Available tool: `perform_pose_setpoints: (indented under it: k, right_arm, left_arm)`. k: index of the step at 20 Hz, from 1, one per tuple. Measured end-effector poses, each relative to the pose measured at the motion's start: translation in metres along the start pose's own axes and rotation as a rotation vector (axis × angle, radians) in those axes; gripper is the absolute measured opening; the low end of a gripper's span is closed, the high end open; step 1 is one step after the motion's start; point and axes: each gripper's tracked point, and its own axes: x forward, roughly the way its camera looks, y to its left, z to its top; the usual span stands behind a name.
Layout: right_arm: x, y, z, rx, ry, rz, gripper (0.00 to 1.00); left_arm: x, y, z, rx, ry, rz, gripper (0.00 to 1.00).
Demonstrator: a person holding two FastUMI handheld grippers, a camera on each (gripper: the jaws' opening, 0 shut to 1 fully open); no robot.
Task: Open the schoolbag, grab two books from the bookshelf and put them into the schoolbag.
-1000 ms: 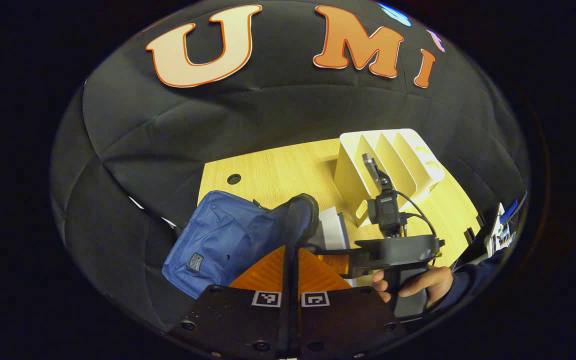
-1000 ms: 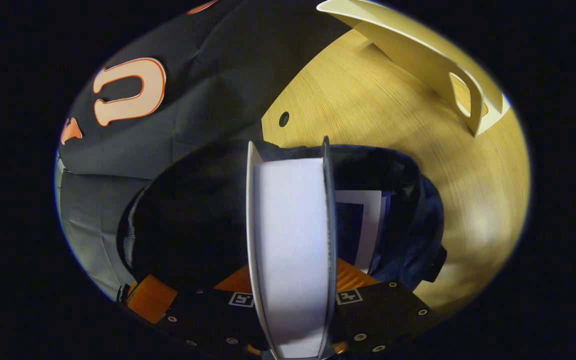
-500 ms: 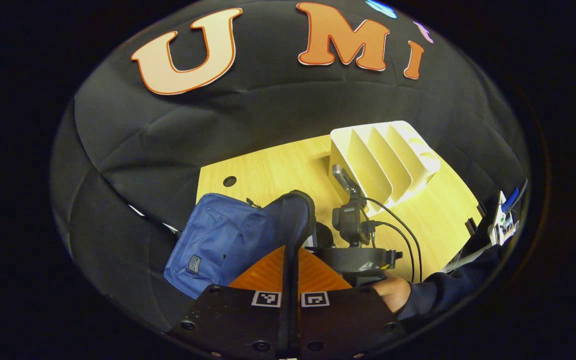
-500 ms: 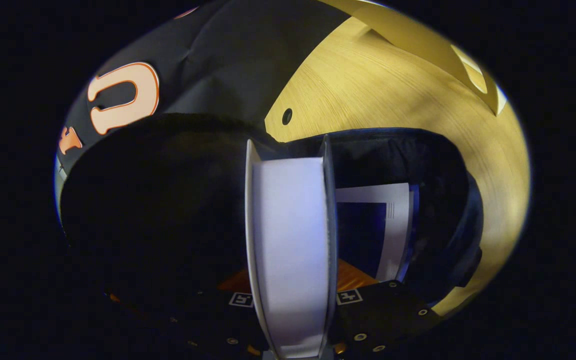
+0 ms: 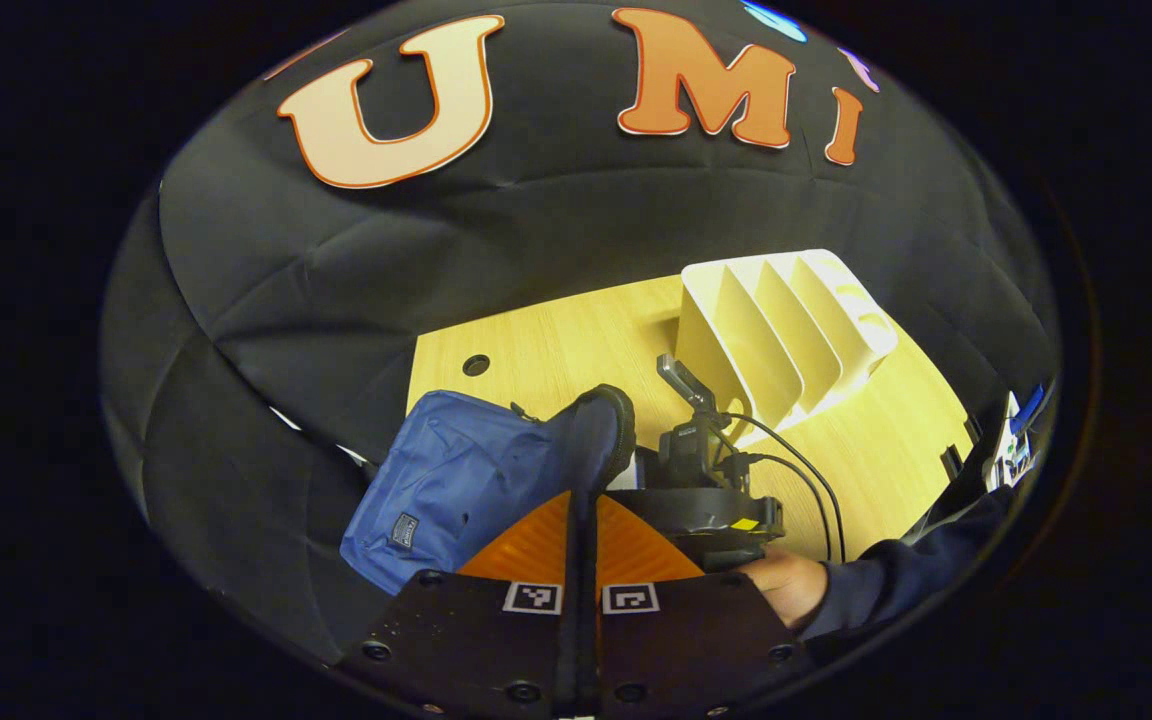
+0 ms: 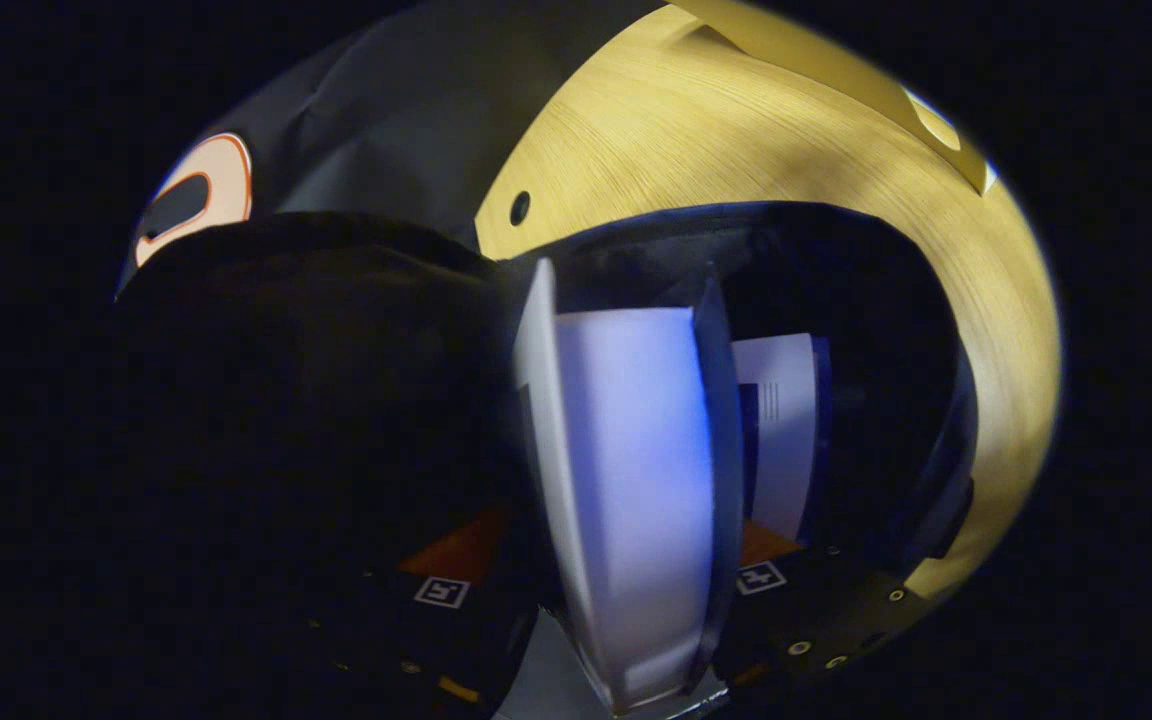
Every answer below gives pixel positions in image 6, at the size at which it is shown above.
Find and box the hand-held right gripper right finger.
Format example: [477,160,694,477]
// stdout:
[716,518,925,693]

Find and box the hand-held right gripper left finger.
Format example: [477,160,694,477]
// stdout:
[304,505,542,713]

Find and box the blue cover book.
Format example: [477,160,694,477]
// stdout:
[731,333,834,548]

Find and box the grey cover book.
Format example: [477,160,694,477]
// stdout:
[514,258,747,715]

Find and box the blue schoolbag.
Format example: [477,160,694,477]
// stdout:
[114,200,979,716]

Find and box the white bookshelf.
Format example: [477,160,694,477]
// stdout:
[674,0,999,197]

